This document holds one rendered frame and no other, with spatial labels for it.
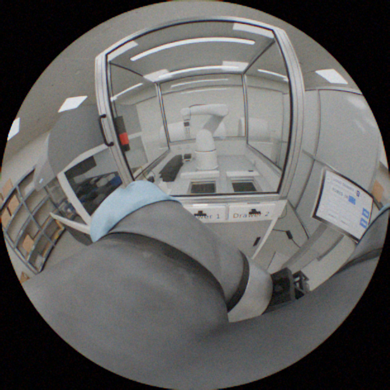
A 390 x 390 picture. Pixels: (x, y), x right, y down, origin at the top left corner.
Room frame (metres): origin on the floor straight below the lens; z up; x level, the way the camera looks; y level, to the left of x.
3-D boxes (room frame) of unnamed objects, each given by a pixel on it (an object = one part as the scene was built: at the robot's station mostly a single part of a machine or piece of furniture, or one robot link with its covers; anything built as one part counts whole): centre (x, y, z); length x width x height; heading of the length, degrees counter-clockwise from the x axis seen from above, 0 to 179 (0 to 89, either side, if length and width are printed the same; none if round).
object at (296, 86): (0.96, -0.15, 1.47); 1.02 x 0.95 x 1.05; 78
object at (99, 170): (1.17, 1.59, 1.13); 1.78 x 1.14 x 0.45; 78
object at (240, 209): (0.43, -0.33, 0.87); 0.29 x 0.02 x 0.11; 78
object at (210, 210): (0.49, -0.02, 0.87); 0.29 x 0.02 x 0.11; 78
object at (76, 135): (1.19, 1.60, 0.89); 1.86 x 1.21 x 1.78; 78
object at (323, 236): (0.08, -0.86, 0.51); 0.50 x 0.45 x 1.02; 129
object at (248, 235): (0.95, -0.16, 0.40); 1.03 x 0.95 x 0.80; 78
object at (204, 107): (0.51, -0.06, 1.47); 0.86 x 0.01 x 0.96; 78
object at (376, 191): (-0.21, -3.22, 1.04); 0.41 x 0.32 x 0.28; 168
